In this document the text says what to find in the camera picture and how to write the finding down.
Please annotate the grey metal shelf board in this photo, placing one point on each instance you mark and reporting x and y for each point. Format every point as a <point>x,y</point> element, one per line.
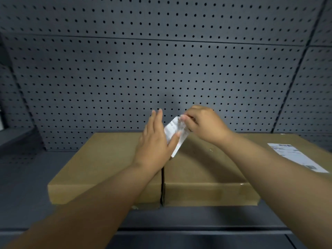
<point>26,184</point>

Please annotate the person's left hand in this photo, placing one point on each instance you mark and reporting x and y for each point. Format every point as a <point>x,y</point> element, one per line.
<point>153,152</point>

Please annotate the person's right forearm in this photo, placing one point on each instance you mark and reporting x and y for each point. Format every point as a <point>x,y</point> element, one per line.
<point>285,191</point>

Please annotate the brown cardboard box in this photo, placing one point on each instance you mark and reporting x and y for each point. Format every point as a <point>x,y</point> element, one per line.
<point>207,178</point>
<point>313,145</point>
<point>98,165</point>

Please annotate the person's left forearm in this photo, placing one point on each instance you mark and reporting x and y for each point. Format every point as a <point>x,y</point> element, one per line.
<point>90,212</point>

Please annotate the grey pegboard back panel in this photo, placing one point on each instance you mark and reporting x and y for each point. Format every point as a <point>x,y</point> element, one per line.
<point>155,62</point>

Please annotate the person's right hand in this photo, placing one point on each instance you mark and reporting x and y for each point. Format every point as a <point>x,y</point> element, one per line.
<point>210,127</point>

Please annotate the white barcode label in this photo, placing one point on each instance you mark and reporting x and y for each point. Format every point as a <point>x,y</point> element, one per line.
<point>295,155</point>
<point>171,127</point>

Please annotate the grey metal side shelf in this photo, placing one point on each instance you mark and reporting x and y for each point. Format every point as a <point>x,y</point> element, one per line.
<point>15,134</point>

